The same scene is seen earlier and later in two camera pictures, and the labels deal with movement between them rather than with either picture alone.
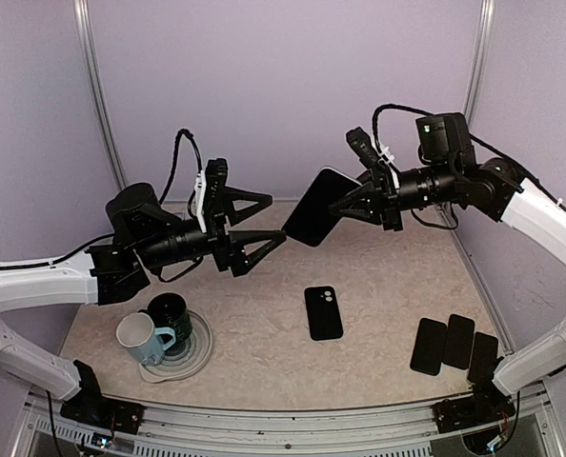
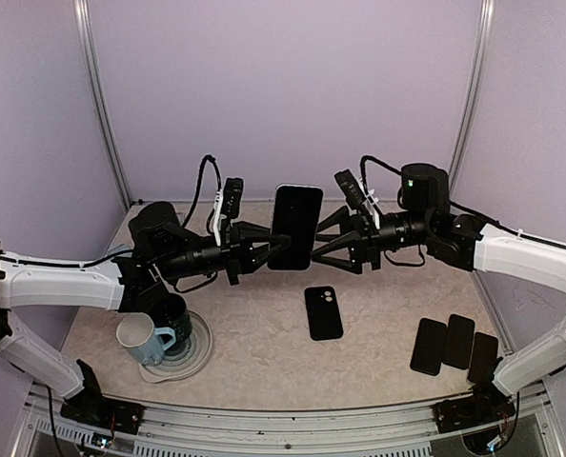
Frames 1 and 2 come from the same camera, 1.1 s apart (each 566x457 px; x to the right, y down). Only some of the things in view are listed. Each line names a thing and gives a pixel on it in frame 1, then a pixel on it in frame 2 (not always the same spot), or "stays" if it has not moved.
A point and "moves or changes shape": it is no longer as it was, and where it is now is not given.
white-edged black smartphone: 313,217 moves or changes shape
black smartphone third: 458,341 stays
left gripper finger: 241,205 to 252,231
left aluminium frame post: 84,21 stays
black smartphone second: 428,349 stays
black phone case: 324,314 stays
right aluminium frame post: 484,29 stays
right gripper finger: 367,181 to 340,217
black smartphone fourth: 483,357 stays
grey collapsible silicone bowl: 183,365 stays
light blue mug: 148,344 stays
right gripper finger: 356,208 to 353,265
